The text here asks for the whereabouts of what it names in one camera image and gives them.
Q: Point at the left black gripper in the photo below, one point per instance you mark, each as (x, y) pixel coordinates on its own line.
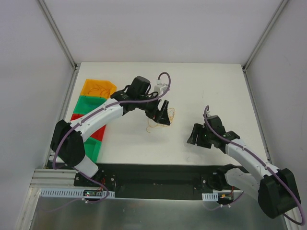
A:
(154, 110)

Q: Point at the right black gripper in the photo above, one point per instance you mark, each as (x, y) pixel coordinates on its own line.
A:
(203, 138)

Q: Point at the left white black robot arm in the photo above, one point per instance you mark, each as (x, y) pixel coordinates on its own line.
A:
(68, 137)

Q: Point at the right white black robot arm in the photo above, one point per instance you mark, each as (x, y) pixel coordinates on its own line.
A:
(274, 189)

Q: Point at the red plastic bin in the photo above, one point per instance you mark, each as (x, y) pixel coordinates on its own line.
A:
(98, 135)

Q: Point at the orange plastic bin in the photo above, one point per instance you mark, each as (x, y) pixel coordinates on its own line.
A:
(98, 88)

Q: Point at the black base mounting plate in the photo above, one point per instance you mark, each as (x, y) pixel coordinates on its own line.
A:
(144, 181)

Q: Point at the lower green plastic bin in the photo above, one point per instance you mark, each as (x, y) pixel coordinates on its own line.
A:
(92, 148)

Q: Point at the green plastic bin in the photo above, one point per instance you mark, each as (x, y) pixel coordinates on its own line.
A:
(92, 148)
(86, 104)

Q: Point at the upper green plastic bin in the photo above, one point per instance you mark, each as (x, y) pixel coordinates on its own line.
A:
(86, 104)

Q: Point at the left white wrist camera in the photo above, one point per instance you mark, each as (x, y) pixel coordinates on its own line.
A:
(160, 87)

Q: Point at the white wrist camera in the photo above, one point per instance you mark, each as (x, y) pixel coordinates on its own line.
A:
(160, 87)
(208, 114)

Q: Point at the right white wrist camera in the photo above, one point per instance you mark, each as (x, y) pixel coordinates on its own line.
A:
(208, 114)

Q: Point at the right white cable duct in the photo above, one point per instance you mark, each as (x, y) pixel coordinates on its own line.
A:
(210, 197)

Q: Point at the white cable duct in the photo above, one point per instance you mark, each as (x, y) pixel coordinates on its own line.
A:
(210, 197)
(76, 193)

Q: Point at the left white cable duct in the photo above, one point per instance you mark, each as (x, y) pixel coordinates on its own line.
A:
(76, 193)

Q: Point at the aluminium front rail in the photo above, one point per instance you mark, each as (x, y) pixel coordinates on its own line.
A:
(53, 178)

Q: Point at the left aluminium frame post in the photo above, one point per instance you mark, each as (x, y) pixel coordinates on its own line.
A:
(56, 32)

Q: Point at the aluminium frame post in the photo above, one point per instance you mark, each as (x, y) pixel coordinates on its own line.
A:
(266, 32)
(56, 32)

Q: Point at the right aluminium frame post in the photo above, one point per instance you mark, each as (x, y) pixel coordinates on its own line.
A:
(266, 32)

